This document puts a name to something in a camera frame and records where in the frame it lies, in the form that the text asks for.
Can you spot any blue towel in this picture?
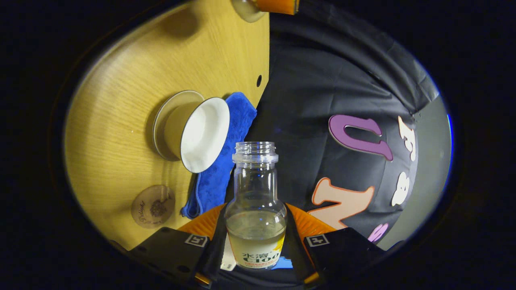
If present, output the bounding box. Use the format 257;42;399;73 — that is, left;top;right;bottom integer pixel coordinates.
180;92;258;219

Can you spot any clear water bottle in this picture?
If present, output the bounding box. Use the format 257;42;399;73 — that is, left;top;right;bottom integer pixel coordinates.
221;141;287;271

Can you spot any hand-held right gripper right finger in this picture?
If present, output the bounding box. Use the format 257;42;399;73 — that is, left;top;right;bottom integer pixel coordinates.
284;203;406;288

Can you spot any round wooden coaster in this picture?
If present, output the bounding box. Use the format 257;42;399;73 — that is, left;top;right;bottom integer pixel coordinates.
131;184;176;229

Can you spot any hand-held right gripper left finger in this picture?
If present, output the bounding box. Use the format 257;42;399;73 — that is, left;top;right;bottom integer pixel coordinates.
129;203;228;287

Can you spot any black backdrop cloth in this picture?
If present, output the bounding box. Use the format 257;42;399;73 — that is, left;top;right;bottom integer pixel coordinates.
220;0;440;288

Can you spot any cream teacup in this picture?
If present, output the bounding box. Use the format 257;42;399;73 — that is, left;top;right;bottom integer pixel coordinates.
163;97;230;174

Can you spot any cream saucer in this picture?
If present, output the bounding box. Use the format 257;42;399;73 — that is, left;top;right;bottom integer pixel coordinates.
152;90;205;162

